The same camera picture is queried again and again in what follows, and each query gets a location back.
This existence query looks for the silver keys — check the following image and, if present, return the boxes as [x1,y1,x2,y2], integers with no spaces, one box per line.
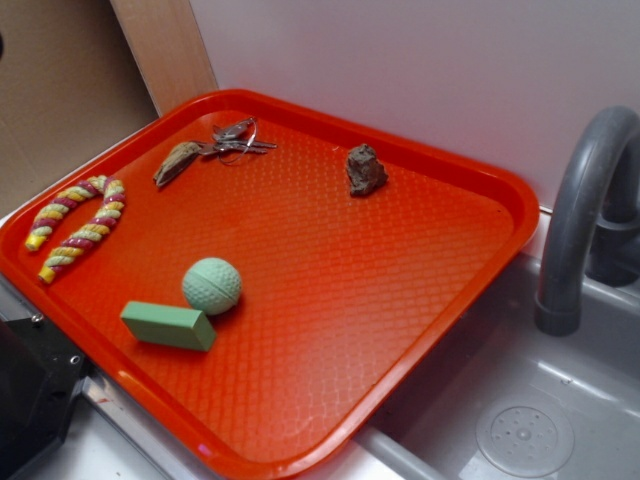
[198,117,277,165]

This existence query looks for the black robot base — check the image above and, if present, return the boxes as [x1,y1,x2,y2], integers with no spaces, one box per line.
[1,318,88,479]

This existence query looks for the brown rock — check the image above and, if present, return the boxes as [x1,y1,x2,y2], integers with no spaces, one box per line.
[346,144,389,197]

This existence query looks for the orange plastic tray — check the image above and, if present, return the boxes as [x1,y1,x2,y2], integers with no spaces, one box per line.
[1,90,539,479]

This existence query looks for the green dimpled ball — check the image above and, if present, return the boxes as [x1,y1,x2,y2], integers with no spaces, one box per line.
[182,258,242,316]

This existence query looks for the brown wood bark piece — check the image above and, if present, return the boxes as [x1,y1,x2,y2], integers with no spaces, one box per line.
[153,141,201,188]

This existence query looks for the green rectangular block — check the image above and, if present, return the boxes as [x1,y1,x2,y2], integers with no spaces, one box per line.
[120,301,217,352]

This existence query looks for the grey toy sink basin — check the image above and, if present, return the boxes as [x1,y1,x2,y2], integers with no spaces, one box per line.
[357,255,639,479]

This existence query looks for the light wooden board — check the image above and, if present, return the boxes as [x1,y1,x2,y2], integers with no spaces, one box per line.
[111,0,218,115]

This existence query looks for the grey toy faucet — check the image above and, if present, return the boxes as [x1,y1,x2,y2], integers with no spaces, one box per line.
[535,106,639,336]

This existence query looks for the brown cardboard panel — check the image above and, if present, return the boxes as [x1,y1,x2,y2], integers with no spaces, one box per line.
[1,1,157,215]

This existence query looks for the red yellow twisted rope toy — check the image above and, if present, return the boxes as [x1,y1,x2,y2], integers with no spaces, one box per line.
[24,174,127,285]

